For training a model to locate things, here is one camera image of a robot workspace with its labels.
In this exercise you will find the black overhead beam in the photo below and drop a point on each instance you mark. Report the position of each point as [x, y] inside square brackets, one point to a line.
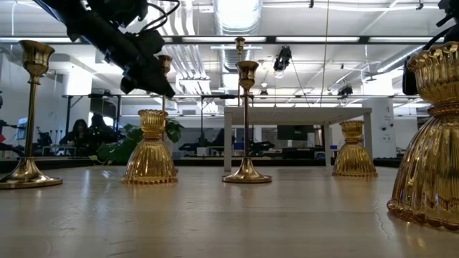
[305, 39]

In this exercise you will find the amber ribbed glass candle holder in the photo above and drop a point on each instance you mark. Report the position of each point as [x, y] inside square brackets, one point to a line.
[150, 161]
[430, 161]
[353, 157]

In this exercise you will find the black table frame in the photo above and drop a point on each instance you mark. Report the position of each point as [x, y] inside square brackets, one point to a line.
[201, 162]

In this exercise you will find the black background robot arm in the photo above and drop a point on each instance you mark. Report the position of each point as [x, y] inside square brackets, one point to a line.
[263, 147]
[193, 147]

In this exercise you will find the red background object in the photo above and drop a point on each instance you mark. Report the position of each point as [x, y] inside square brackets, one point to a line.
[1, 138]

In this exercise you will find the small background monitor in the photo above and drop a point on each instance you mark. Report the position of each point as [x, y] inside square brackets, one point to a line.
[21, 127]

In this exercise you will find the dark background monitor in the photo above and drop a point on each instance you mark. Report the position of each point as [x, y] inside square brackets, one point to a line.
[295, 132]

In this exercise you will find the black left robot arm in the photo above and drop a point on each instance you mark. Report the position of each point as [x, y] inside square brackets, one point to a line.
[89, 25]

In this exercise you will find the person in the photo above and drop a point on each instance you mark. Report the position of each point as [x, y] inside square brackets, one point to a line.
[220, 138]
[102, 130]
[79, 138]

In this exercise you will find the white pillar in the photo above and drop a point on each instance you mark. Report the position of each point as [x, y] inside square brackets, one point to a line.
[383, 122]

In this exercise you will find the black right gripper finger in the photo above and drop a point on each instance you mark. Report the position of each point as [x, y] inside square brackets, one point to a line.
[410, 77]

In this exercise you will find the short brass candlestick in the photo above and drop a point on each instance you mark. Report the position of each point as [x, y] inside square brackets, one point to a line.
[31, 107]

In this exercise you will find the green leafy plant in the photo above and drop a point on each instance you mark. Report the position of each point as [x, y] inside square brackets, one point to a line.
[118, 150]

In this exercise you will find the white table in background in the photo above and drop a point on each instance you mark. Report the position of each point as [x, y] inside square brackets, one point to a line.
[287, 116]

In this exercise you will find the black hanging camera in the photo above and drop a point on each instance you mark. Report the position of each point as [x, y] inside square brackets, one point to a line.
[283, 57]
[345, 90]

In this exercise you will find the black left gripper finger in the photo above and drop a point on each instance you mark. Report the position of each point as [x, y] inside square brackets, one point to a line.
[161, 87]
[130, 86]

